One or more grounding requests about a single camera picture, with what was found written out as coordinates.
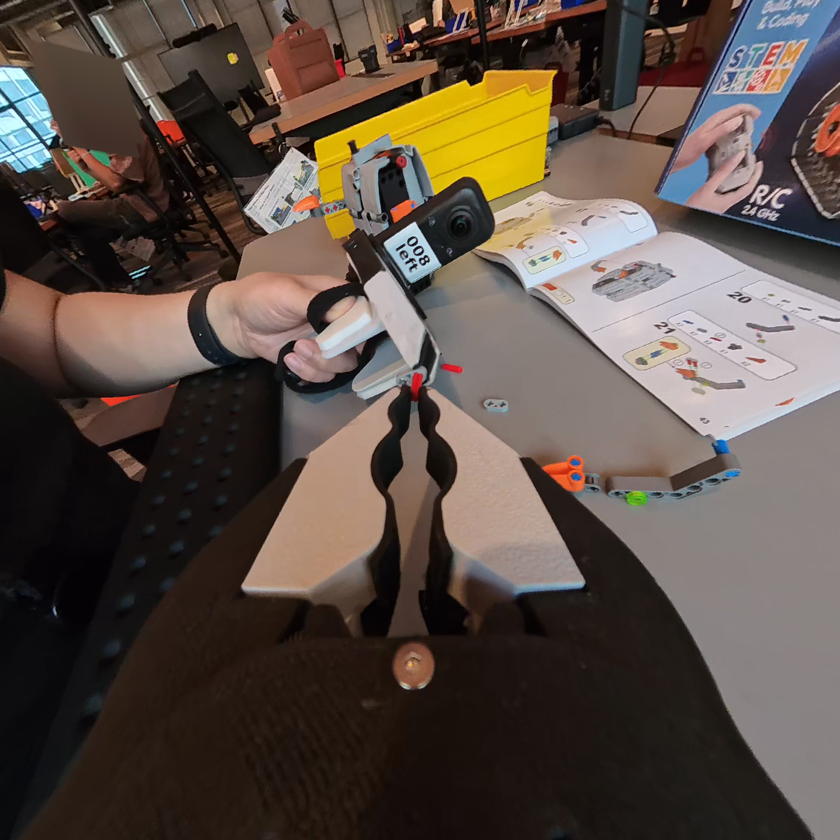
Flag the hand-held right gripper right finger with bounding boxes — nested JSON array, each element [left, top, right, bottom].
[[419, 387, 587, 637]]

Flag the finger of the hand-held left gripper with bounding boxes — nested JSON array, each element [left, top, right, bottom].
[[362, 271, 441, 389], [353, 356, 424, 403]]

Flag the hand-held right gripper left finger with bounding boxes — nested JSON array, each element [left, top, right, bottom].
[[241, 394, 404, 637]]

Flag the person's left forearm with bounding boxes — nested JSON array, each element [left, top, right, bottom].
[[0, 266, 231, 400]]

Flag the grey desk with wooden edge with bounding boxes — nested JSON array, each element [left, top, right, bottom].
[[248, 58, 439, 142], [235, 85, 840, 840]]

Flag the person's left hand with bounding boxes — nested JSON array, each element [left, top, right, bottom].
[[225, 271, 368, 387]]

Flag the yellow plastic bin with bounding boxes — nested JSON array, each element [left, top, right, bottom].
[[314, 69, 557, 240]]

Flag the grey toy robot model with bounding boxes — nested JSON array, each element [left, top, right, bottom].
[[292, 134, 437, 237]]

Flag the black perforated panel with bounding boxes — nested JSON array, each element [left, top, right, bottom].
[[13, 364, 284, 828]]

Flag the grey beam with orange claws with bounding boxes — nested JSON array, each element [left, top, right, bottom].
[[541, 440, 744, 508]]

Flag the hanging printed paper sheets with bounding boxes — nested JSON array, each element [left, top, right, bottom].
[[245, 147, 320, 235]]

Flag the black wristband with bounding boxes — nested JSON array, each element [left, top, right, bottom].
[[187, 283, 242, 367]]

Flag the brown bag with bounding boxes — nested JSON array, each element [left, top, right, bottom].
[[268, 20, 342, 101]]

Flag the open white instruction booklet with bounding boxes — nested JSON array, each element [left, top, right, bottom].
[[472, 190, 840, 442]]

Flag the grey monitor stand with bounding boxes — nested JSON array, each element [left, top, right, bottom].
[[598, 0, 652, 112]]

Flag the black office chair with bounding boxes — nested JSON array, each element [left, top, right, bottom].
[[157, 69, 280, 234]]

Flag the black monitor screen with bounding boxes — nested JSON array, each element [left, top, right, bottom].
[[157, 23, 265, 99]]

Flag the blue robot toy box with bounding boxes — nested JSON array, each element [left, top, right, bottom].
[[655, 0, 840, 247]]

